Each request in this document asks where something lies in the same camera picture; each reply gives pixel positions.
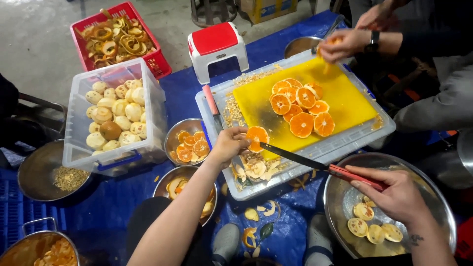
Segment person's right hand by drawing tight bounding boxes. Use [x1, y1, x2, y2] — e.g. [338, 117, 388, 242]
[345, 165, 434, 227]

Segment person's left hand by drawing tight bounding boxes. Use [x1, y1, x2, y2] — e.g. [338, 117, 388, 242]
[209, 127, 255, 170]

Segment single cut orange half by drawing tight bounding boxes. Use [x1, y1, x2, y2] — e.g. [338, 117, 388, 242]
[245, 126, 270, 154]

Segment red-handled black blade knife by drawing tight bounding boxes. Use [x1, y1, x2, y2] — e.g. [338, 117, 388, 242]
[259, 142, 389, 192]

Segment group of small orange halves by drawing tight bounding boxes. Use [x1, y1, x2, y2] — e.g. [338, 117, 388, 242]
[169, 130, 211, 163]

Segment scattered seeds in tray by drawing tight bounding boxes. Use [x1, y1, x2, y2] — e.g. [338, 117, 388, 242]
[222, 65, 284, 129]

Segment white pith scraps in tray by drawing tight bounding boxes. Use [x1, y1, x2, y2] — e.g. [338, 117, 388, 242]
[232, 152, 290, 187]

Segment small steel bowl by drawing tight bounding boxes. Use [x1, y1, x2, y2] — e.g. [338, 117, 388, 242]
[164, 118, 214, 167]

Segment large steel basin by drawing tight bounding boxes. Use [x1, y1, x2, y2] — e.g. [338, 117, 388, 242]
[323, 152, 458, 259]

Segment big steel pot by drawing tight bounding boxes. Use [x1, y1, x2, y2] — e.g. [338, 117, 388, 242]
[417, 129, 473, 190]

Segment blue tarp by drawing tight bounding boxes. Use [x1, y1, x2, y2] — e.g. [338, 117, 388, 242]
[0, 10, 459, 266]

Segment steel bowl with peel scraps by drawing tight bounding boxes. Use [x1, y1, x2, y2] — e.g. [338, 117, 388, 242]
[152, 166, 219, 227]

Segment red plastic container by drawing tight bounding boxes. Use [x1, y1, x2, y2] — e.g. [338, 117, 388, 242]
[455, 217, 473, 260]

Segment pile of orange slices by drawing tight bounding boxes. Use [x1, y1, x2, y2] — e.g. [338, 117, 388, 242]
[269, 78, 336, 139]

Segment clear plastic tray lid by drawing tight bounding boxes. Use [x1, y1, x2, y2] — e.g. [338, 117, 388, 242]
[195, 49, 397, 202]

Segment person's right grey shoe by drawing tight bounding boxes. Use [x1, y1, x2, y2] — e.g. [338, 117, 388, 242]
[304, 213, 334, 266]

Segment person's grey shoe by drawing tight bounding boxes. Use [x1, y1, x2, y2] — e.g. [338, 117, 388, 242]
[212, 222, 241, 265]
[304, 213, 334, 266]

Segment curled orange peel strip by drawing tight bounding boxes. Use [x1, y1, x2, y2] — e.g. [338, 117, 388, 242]
[242, 226, 258, 249]

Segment green leaf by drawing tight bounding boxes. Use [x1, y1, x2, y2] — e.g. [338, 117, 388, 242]
[259, 222, 274, 241]

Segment person's left grey shoe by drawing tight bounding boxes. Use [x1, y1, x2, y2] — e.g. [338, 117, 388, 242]
[212, 222, 241, 265]

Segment red and white plastic stool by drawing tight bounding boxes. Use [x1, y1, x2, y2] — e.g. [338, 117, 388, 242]
[187, 21, 250, 85]

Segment person's black trouser leg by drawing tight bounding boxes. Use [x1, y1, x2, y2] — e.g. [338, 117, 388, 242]
[125, 196, 216, 266]

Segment red plastic crate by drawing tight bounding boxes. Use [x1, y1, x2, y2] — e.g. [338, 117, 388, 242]
[69, 1, 173, 80]

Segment pile of peeled whole oranges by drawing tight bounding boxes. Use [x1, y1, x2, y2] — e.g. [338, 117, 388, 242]
[84, 79, 148, 156]

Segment yellow cutting board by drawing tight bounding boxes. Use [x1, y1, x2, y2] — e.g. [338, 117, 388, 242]
[232, 56, 379, 162]

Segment plain steel bowl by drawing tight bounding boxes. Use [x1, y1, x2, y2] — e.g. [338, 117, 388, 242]
[283, 36, 324, 60]

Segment round wooden stool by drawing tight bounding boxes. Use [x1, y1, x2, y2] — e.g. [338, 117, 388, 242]
[190, 0, 238, 29]

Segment orange piece with hanging peel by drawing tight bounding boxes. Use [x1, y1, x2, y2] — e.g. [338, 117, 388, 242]
[316, 36, 343, 75]

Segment cardboard box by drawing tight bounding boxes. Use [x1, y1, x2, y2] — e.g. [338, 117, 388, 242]
[239, 0, 299, 25]

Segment clear plastic storage box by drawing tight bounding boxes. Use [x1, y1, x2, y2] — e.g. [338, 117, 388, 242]
[62, 57, 169, 175]

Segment heap of orange peels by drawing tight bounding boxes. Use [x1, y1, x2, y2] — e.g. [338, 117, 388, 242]
[75, 9, 156, 69]

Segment steel blade knife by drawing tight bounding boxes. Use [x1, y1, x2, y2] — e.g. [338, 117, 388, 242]
[311, 14, 345, 55]

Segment black wristwatch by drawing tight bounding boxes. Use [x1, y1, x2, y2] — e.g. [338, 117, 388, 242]
[364, 30, 381, 54]

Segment heap of orange seeds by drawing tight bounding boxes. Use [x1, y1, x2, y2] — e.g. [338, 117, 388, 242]
[53, 166, 91, 192]

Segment wide steel bowl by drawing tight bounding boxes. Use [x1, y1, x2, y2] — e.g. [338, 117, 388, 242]
[17, 139, 94, 203]

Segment orange pulp in pot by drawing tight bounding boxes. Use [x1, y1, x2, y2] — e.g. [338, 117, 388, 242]
[33, 237, 78, 266]

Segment dark chair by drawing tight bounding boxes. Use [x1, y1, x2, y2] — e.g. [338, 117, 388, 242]
[0, 73, 68, 149]

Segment blue plastic crate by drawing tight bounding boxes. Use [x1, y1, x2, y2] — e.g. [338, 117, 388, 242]
[0, 167, 68, 255]

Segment pink-handled knife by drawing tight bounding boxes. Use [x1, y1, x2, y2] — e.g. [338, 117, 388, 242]
[202, 84, 225, 134]

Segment steel pot with handle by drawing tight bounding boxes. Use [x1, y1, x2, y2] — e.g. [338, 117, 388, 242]
[0, 217, 81, 266]

